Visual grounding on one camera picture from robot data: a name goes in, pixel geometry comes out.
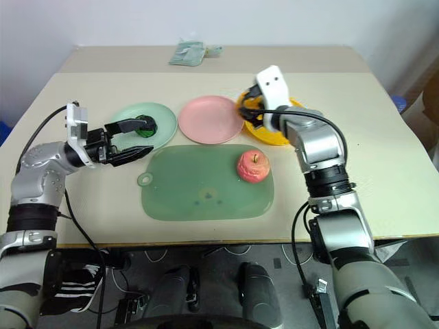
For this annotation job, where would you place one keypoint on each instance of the yellow round plate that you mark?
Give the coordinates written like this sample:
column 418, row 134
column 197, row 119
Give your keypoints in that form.
column 267, row 135

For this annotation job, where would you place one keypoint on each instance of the brown cardboard box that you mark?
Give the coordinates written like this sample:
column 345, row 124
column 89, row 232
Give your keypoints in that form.
column 423, row 103

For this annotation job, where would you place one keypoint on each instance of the pink round plate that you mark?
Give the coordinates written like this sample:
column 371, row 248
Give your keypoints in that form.
column 209, row 120

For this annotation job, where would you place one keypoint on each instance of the red apple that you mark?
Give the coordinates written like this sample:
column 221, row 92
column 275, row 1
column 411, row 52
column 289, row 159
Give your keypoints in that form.
column 252, row 168

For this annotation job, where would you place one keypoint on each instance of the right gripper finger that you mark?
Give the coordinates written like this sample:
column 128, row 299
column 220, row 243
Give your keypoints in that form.
column 248, row 111
column 255, row 123

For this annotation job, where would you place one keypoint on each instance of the dark rounded robot leg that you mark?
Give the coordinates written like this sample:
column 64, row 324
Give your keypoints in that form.
column 171, row 291
column 259, row 291

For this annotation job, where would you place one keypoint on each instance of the dark green small item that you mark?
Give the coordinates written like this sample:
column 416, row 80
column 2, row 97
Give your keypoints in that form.
column 147, row 130

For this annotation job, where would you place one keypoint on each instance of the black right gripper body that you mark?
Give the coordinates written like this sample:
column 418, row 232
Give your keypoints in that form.
column 253, row 92

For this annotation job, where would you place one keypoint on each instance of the light green round plate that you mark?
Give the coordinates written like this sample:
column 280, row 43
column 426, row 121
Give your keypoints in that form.
column 164, row 123

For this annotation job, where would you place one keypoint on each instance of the blue round container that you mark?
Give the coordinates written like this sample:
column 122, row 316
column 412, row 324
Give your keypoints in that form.
column 398, row 103

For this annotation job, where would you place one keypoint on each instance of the green plastic packet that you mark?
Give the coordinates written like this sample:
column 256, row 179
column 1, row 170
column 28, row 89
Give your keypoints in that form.
column 187, row 53

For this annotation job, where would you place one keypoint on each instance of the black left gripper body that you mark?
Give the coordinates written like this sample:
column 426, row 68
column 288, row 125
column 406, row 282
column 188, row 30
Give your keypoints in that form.
column 99, row 145

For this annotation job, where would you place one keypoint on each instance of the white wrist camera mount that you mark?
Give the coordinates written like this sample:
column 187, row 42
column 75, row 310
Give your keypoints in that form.
column 77, row 127
column 274, row 89

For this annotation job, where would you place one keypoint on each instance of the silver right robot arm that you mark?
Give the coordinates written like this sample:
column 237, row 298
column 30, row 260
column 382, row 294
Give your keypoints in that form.
column 319, row 140

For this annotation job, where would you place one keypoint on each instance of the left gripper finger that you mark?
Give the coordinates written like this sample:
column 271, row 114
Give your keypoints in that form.
column 132, row 154
column 127, row 125

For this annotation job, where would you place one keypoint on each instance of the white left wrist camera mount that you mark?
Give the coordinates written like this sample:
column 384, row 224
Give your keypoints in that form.
column 77, row 127

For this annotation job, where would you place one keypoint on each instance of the blue bin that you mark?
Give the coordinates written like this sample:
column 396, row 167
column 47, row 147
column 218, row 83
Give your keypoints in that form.
column 5, row 132

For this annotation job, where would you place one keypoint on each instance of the black floor device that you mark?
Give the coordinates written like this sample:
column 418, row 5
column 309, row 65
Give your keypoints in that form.
column 130, row 308

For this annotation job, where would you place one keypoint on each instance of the black white striped cloth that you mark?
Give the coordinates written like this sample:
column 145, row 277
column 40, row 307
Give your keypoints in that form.
column 73, row 284

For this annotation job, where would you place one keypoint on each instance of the green translucent cutting mat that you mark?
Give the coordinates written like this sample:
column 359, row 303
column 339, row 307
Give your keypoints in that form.
column 199, row 185

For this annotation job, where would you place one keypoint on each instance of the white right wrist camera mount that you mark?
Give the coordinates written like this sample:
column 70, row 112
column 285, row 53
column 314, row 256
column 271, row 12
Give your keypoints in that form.
column 274, row 89

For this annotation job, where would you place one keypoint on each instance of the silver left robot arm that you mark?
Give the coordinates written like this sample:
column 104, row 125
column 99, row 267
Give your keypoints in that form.
column 32, row 192

